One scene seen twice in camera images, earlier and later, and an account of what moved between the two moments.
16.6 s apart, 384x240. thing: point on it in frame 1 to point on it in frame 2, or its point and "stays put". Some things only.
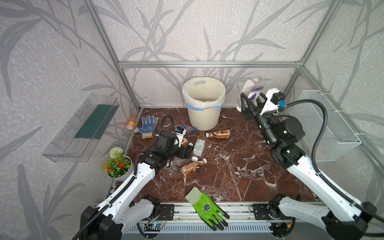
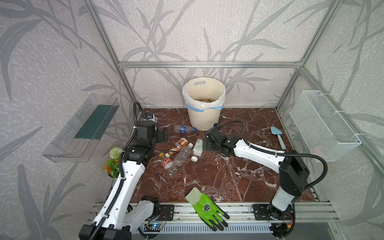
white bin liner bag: (201, 93) stays put
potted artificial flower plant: (120, 166) stays put
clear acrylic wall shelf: (77, 140) stays put
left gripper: (186, 150) to (162, 134)
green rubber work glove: (207, 209) stays put
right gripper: (255, 112) to (210, 140)
